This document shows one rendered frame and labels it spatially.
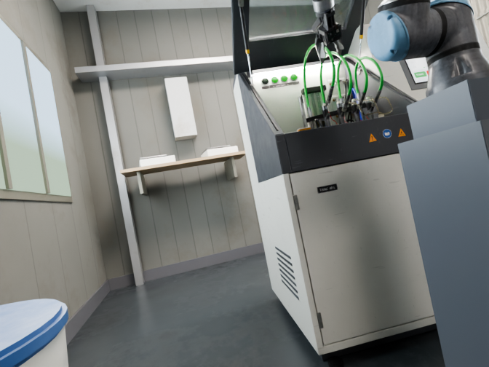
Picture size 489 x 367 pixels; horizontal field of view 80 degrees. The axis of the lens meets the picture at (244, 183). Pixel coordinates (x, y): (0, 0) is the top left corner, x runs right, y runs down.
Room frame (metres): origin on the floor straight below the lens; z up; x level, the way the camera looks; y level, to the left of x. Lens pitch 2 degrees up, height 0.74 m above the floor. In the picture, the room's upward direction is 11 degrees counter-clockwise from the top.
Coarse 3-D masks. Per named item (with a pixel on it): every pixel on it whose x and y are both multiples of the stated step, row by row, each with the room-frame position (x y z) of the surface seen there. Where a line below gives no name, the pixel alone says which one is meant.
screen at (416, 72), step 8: (400, 64) 1.55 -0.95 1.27; (408, 64) 1.55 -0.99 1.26; (416, 64) 1.55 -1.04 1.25; (424, 64) 1.55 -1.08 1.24; (408, 72) 1.53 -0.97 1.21; (416, 72) 1.54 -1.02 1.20; (424, 72) 1.54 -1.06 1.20; (408, 80) 1.52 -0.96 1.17; (416, 80) 1.52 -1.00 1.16; (424, 80) 1.53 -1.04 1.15; (416, 88) 1.51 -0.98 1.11; (424, 88) 1.52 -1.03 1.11
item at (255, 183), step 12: (240, 96) 1.76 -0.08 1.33; (240, 108) 1.85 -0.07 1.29; (240, 120) 1.94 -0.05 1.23; (252, 156) 1.76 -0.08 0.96; (252, 168) 1.85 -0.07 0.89; (252, 180) 1.94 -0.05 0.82; (264, 216) 1.75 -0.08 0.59; (264, 228) 1.83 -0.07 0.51; (264, 240) 1.92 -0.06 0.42; (276, 276) 1.75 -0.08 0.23; (276, 288) 1.83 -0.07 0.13; (288, 312) 1.75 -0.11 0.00
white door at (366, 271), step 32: (384, 160) 1.21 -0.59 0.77; (320, 192) 1.17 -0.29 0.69; (352, 192) 1.19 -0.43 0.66; (384, 192) 1.21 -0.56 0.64; (320, 224) 1.17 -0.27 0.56; (352, 224) 1.18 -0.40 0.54; (384, 224) 1.20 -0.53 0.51; (320, 256) 1.16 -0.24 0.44; (352, 256) 1.18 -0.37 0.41; (384, 256) 1.20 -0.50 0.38; (416, 256) 1.22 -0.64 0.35; (320, 288) 1.16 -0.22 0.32; (352, 288) 1.18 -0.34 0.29; (384, 288) 1.19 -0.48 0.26; (416, 288) 1.21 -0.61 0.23; (320, 320) 1.15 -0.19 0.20; (352, 320) 1.17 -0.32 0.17; (384, 320) 1.19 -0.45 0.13
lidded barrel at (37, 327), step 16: (16, 304) 0.69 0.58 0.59; (32, 304) 0.66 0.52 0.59; (48, 304) 0.63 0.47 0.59; (64, 304) 0.64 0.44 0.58; (0, 320) 0.58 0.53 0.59; (16, 320) 0.56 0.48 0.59; (32, 320) 0.54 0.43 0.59; (48, 320) 0.52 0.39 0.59; (64, 320) 0.57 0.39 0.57; (0, 336) 0.48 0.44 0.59; (16, 336) 0.47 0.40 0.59; (32, 336) 0.47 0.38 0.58; (48, 336) 0.50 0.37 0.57; (64, 336) 0.59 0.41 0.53; (0, 352) 0.42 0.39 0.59; (16, 352) 0.43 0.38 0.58; (32, 352) 0.46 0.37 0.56; (48, 352) 0.51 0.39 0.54; (64, 352) 0.57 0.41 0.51
